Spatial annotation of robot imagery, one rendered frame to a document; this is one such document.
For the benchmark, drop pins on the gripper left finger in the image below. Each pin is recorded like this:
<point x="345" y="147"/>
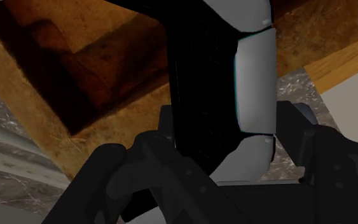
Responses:
<point x="154" y="173"/>

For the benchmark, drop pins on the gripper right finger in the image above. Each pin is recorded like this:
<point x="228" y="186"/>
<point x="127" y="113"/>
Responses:
<point x="330" y="161"/>

